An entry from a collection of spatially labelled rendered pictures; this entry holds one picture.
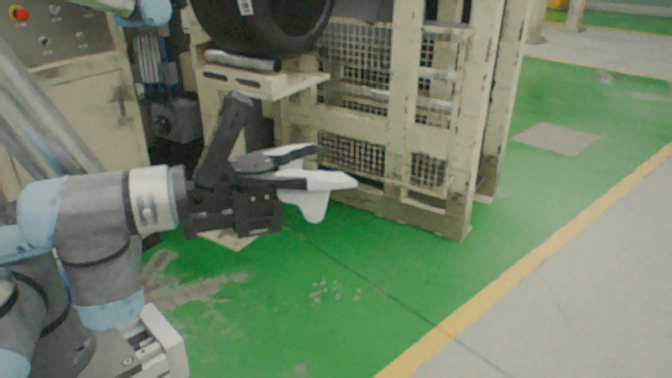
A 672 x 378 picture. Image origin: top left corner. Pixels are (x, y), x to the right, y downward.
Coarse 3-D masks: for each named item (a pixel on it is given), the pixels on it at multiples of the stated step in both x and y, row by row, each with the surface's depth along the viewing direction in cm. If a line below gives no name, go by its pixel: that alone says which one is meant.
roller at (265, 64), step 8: (208, 56) 181; (216, 56) 179; (224, 56) 177; (232, 56) 175; (240, 56) 173; (248, 56) 172; (256, 56) 171; (232, 64) 176; (240, 64) 174; (248, 64) 171; (256, 64) 169; (264, 64) 167; (272, 64) 166; (280, 64) 168
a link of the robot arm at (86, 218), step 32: (32, 192) 50; (64, 192) 50; (96, 192) 51; (128, 192) 51; (32, 224) 49; (64, 224) 50; (96, 224) 51; (128, 224) 52; (64, 256) 52; (96, 256) 52
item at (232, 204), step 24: (240, 168) 55; (264, 168) 55; (192, 192) 55; (216, 192) 55; (240, 192) 54; (264, 192) 56; (192, 216) 56; (216, 216) 56; (240, 216) 55; (264, 216) 56
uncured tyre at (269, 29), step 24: (192, 0) 158; (216, 0) 152; (264, 0) 152; (288, 0) 199; (312, 0) 194; (216, 24) 160; (240, 24) 154; (264, 24) 156; (288, 24) 197; (312, 24) 181; (240, 48) 168; (264, 48) 163; (288, 48) 169
